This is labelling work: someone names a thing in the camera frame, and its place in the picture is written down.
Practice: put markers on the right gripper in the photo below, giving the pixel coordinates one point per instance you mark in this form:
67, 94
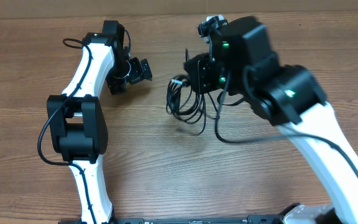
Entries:
196, 66

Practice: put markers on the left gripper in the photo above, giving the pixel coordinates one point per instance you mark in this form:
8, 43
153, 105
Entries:
138, 74

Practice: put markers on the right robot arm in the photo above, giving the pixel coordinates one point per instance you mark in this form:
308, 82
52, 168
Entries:
240, 61

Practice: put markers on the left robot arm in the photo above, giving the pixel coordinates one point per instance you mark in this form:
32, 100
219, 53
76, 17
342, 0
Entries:
75, 117

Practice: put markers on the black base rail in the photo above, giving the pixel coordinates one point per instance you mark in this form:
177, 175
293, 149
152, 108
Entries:
250, 219

